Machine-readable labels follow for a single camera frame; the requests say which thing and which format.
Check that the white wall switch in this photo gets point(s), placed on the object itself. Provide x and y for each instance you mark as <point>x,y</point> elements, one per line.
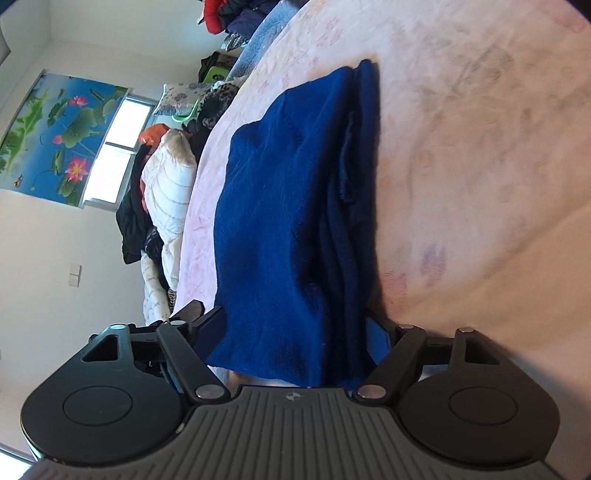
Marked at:
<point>75,275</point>

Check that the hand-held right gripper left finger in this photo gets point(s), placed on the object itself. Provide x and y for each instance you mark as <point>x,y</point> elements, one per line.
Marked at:
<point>210,326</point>

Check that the light blue knit blanket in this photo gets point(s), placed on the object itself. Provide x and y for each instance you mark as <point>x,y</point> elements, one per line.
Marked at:
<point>258,46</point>

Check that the window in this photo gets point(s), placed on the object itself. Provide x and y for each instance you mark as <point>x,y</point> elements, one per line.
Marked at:
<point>120,152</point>

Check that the orange jacket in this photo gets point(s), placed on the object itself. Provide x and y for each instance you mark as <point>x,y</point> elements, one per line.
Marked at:
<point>154,134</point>

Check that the pink fleece blanket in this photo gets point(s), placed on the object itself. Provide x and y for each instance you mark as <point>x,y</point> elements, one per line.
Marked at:
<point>461,161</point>

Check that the red garment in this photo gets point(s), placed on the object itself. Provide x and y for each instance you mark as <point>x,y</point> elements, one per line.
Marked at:
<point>214,16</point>

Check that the white puffer jacket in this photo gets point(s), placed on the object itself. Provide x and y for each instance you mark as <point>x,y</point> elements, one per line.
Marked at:
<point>168,180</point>

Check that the lotus print window blind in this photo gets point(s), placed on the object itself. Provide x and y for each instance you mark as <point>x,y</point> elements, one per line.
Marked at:
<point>55,138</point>

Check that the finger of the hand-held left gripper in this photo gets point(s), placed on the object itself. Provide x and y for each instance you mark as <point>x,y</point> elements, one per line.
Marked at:
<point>189,310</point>

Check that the black and white patterned cloth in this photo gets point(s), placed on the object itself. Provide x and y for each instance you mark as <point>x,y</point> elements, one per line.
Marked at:
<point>233,44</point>

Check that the dark fuzzy patterned garment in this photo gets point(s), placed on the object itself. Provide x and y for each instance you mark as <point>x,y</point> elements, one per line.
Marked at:
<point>210,115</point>

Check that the black jacket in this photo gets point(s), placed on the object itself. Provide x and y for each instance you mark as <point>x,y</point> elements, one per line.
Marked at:
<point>134,217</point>

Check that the blue knit sweater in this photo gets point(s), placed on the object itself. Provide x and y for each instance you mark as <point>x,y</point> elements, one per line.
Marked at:
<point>277,221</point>

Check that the white quilted printed garment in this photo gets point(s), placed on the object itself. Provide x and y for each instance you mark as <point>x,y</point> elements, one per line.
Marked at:
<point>153,286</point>

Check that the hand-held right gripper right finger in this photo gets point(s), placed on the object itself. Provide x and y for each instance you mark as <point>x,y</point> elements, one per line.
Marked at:
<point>376,339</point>

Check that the green plastic hanger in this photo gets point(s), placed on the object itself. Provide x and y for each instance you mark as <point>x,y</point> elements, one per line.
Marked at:
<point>187,115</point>

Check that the black bag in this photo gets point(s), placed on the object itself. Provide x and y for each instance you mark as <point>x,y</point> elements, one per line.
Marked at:
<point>214,64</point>

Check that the floral pillow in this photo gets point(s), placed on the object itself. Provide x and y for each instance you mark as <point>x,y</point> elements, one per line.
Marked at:
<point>178,97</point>

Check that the navy jacket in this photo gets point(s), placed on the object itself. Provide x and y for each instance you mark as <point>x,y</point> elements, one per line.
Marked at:
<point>244,16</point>

